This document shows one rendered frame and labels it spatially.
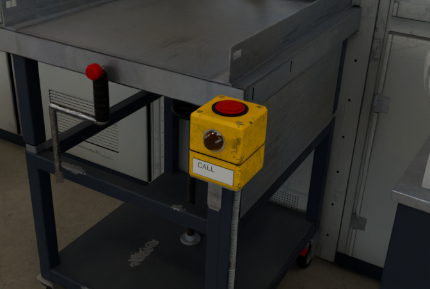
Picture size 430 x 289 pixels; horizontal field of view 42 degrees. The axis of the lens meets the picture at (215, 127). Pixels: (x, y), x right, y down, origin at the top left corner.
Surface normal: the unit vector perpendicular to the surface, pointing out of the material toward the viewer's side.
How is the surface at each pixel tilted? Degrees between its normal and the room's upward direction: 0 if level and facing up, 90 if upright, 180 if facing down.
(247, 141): 91
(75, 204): 0
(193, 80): 90
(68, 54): 90
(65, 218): 0
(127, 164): 90
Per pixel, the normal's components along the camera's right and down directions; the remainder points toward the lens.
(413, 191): 0.04, -0.89
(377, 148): -0.50, 0.37
